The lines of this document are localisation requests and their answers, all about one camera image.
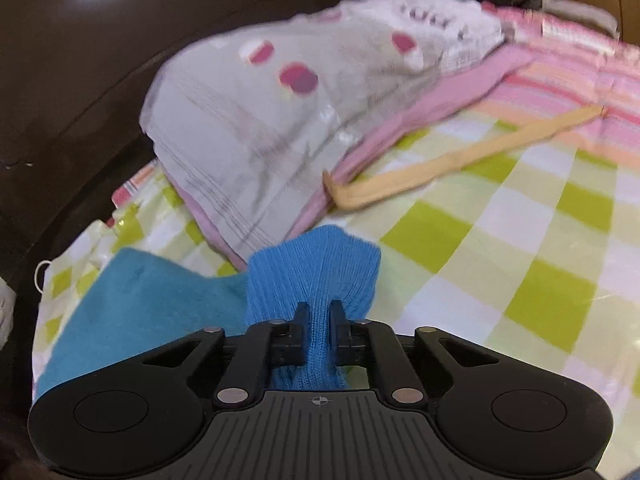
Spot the pink striped blanket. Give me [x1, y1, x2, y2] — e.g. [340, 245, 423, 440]
[170, 42, 536, 261]

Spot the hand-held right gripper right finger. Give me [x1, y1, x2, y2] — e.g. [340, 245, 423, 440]
[327, 300, 497, 407]

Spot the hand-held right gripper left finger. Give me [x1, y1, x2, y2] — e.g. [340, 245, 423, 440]
[142, 301, 313, 408]

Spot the blue knit garment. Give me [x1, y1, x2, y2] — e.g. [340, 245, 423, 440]
[245, 225, 382, 392]

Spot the teal folded cloth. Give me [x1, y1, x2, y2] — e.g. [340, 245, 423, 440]
[35, 247, 251, 401]

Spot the dark brown headboard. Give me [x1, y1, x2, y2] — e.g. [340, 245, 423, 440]
[0, 0, 451, 411]

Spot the grey pillow with pink dots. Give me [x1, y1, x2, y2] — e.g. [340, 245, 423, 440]
[140, 0, 506, 271]

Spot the beige folded cloth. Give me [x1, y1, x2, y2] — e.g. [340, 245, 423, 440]
[542, 0, 621, 38]

